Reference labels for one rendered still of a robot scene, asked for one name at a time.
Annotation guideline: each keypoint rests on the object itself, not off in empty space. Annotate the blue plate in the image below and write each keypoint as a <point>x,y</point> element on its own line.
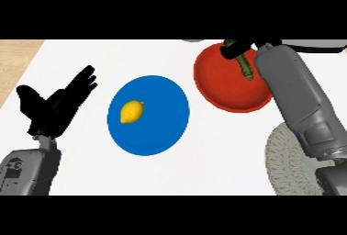
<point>149,119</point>

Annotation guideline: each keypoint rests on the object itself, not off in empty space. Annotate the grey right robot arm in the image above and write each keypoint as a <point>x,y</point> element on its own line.
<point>298,101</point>

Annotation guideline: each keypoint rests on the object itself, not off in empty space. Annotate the green squash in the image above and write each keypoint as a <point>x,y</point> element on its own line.
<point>245,69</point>

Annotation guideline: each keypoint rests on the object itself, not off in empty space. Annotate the small grey object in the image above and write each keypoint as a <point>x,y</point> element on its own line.
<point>194,40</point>

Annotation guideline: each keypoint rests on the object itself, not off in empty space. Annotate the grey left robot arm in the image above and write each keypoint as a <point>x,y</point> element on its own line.
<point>27,171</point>

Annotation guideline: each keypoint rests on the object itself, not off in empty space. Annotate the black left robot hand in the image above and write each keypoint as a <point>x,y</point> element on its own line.
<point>56,105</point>

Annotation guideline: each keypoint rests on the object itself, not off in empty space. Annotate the red bowl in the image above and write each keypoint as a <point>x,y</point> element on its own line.
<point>226,82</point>

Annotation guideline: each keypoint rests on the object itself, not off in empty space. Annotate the grey appliance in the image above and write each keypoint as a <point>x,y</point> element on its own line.
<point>316,44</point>

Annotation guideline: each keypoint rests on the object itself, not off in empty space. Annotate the beige woven placemat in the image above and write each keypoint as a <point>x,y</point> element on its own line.
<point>288,171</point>

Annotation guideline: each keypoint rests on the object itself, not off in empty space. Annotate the yellow lemon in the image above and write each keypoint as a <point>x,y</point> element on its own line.
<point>132,112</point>

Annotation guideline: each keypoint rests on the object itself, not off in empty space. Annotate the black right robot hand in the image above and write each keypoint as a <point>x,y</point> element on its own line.
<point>239,49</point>

